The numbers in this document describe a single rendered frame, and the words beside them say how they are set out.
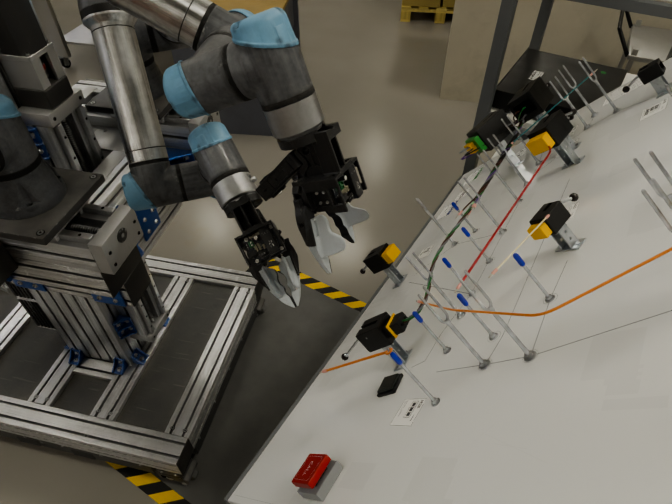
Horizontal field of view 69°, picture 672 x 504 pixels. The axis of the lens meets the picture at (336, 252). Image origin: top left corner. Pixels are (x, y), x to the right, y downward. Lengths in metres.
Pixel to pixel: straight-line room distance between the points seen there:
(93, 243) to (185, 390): 0.90
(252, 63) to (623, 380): 0.54
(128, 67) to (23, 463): 1.64
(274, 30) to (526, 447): 0.55
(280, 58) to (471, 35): 3.19
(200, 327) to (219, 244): 0.73
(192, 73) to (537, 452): 0.60
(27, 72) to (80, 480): 1.42
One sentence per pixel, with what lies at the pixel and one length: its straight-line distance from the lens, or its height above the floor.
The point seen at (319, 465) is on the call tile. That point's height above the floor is 1.13.
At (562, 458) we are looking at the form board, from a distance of 0.55.
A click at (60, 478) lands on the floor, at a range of 2.19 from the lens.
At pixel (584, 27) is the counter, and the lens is 3.85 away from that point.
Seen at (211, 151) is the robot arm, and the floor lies 1.35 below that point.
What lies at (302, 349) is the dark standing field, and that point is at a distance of 2.20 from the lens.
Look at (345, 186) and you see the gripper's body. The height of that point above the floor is 1.41.
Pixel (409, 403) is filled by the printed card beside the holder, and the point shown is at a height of 1.16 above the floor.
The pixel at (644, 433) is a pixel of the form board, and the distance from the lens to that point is 0.52.
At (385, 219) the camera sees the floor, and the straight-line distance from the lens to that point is 2.78.
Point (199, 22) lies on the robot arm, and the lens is 0.80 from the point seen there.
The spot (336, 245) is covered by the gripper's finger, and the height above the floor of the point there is 1.34.
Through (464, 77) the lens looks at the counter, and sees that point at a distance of 3.91.
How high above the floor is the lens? 1.84
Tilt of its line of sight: 45 degrees down
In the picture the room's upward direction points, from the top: straight up
